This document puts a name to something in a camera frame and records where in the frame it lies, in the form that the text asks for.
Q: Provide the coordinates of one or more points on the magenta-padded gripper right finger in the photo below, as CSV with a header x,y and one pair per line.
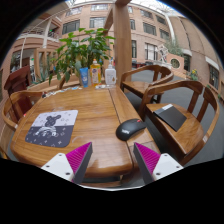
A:
x,y
165,165

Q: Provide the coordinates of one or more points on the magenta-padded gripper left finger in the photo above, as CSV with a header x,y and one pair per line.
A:
x,y
56,165

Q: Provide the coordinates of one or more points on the black computer mouse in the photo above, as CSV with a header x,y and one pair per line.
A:
x,y
130,129

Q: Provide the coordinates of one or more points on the grey white cartoon mouse pad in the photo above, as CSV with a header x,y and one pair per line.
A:
x,y
53,128

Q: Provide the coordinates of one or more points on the wooden armchair with black notebook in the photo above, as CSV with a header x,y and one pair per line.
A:
x,y
186,136

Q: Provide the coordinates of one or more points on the black notebook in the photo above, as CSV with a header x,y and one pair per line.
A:
x,y
171,116

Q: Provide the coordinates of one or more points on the blue tube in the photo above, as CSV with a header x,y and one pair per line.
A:
x,y
84,77

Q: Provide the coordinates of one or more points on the yellow flowering plant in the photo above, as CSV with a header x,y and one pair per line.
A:
x,y
194,75

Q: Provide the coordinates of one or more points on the yellow liquid pump bottle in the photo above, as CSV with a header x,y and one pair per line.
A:
x,y
95,74

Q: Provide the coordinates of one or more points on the white pump bottle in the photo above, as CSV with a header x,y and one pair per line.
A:
x,y
110,76

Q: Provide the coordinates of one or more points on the green leafy potted plant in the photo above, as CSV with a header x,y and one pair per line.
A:
x,y
80,50

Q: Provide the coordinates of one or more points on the wooden pillar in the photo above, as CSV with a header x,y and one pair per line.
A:
x,y
122,40

